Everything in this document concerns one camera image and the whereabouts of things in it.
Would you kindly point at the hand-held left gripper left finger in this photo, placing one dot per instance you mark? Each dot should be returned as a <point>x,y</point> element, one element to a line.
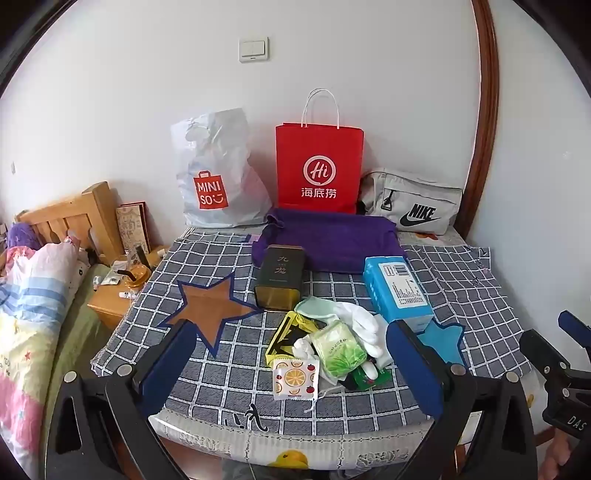
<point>166,367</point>

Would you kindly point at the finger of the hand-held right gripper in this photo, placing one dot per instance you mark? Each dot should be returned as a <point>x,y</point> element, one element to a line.
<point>538,350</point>
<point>575,330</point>

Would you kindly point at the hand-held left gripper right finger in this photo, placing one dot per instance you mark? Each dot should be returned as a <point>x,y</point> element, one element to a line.
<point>415,369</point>

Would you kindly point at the dark green snack packet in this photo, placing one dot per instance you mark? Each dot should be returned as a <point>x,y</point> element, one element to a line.
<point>371,379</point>

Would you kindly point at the white gloves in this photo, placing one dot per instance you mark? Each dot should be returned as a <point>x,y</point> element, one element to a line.
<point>364,327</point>

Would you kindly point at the light green tissue packet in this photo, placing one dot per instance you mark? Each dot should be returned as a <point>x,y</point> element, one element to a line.
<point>337,350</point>

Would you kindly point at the light green cloth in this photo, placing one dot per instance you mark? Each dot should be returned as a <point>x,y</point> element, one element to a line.
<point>316,309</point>

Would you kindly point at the orange print wipe packet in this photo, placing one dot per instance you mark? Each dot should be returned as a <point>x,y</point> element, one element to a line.
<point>295,377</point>

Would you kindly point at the yellow pouch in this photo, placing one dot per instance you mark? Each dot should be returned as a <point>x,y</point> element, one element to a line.
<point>284,337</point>

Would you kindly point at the purple towel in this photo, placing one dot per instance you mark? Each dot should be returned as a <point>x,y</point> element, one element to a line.
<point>337,240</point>

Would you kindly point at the person's right hand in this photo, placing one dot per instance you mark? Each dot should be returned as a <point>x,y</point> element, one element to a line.
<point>558,454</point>

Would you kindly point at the grey checked blanket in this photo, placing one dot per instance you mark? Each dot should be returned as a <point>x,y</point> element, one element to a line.
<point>221,369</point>

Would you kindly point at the wooden bedside table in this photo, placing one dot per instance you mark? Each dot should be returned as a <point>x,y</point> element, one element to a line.
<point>111,309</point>

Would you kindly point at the blue tissue pack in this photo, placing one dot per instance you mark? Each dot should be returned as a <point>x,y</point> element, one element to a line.
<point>397,290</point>

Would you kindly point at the amber glass dish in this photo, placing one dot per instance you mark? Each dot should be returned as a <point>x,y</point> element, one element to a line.
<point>136,277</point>

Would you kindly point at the green bed sheet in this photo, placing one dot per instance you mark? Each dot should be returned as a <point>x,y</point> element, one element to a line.
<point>78,323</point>

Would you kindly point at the patterned book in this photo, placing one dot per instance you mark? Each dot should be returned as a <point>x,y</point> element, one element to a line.
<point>134,226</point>

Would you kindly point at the dark green tin box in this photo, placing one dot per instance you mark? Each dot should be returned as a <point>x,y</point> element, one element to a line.
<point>279,272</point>

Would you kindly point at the colourful striped quilt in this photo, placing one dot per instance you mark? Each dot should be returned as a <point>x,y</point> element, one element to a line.
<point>32,300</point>

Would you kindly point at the grey waist bag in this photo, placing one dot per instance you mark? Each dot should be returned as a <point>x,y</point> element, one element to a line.
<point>406,198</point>

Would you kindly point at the wooden headboard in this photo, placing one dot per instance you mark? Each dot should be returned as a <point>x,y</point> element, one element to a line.
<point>83,212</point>

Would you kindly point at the purple plush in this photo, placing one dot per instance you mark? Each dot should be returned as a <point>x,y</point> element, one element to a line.
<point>21,235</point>

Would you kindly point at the white plastic shopping bag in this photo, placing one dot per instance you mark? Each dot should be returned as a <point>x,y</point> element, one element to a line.
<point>221,161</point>

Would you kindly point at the red paper bag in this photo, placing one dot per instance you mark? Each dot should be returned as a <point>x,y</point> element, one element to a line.
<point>318,152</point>

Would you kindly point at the wooden door frame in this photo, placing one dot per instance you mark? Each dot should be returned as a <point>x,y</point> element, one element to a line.
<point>485,115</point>

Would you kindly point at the white wall light switch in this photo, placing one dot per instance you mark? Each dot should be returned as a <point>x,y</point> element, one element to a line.
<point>253,50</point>

